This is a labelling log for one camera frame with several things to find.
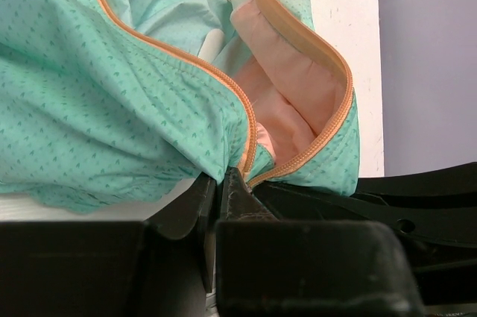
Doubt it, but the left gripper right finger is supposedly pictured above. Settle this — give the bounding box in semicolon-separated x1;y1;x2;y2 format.
215;168;425;316

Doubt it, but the orange and teal jacket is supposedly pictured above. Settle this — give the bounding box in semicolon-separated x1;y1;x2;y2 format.
1;0;360;213

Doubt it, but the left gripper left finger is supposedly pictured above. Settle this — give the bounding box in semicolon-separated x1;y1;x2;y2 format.
1;175;216;316

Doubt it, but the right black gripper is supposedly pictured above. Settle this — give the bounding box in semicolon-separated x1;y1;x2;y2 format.
256;163;476;313

